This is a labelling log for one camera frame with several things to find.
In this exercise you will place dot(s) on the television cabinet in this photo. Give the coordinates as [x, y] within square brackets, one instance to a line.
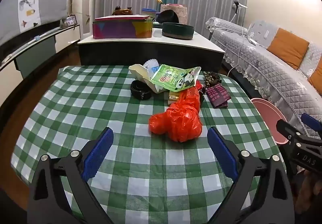
[68, 35]

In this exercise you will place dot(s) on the red plastic bag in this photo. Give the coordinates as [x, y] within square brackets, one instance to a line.
[181, 118]

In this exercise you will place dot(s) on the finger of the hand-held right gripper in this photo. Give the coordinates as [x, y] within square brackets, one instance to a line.
[312, 122]
[286, 131]

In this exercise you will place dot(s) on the green checked tablecloth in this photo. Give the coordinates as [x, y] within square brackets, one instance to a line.
[100, 103]

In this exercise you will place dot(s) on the small photo frame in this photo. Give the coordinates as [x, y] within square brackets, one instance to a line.
[70, 20]

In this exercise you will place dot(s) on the colourful rectangular tin box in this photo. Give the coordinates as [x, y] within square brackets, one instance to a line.
[120, 29]

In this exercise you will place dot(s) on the white top coffee table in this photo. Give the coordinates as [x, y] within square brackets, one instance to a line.
[151, 50]

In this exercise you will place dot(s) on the pink plastic bin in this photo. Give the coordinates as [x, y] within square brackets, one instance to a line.
[269, 116]

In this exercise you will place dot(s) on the green panda snack packet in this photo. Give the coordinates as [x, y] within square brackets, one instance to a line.
[176, 78]

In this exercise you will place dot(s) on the black belt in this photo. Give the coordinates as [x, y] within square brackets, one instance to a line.
[143, 95]

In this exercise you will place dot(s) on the white rod with blue ball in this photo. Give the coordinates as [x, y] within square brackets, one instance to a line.
[30, 41]

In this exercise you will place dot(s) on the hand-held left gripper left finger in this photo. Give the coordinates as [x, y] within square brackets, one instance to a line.
[98, 153]

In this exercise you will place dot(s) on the pink fabric basket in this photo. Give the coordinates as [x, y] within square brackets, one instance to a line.
[182, 14]

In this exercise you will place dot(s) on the brown teapot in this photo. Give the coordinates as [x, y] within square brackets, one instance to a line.
[122, 11]

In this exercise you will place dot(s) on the black hat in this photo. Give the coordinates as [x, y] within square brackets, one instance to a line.
[167, 16]

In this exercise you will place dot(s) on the small cream yellow box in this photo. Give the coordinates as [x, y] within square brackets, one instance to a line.
[173, 98]

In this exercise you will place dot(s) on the white power strip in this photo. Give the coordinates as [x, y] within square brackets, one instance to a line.
[252, 41]

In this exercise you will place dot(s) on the person's right hand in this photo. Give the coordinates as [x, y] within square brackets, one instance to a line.
[312, 188]

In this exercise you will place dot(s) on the dark green round container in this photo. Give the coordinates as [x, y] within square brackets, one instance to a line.
[177, 30]

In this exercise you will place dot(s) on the grey quilted sofa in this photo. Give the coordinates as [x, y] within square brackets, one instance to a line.
[264, 63]

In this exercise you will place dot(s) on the beige paper bag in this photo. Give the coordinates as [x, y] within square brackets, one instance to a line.
[139, 72]

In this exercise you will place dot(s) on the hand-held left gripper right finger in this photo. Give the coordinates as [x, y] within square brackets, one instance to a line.
[222, 153]

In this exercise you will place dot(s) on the grey television dust cover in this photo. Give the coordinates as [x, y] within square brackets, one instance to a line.
[45, 2]

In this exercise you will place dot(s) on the orange cushion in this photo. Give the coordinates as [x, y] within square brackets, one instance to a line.
[317, 75]
[288, 48]

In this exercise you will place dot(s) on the stack of colourful bowls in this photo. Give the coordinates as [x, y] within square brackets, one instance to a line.
[148, 12]

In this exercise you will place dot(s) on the dark brown patterned scrunchie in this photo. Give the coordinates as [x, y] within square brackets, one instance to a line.
[211, 78]

